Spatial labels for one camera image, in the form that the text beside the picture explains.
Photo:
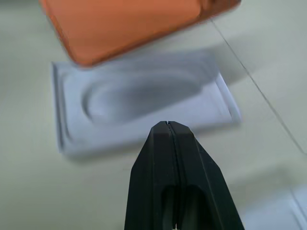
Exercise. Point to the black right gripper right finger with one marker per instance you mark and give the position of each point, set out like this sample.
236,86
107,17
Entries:
206,182

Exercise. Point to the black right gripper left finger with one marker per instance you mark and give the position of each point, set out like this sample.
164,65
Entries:
148,172

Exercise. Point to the white phone box base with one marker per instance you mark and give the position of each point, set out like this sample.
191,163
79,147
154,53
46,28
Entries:
134,100

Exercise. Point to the orange phone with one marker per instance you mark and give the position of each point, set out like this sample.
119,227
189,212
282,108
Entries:
124,26

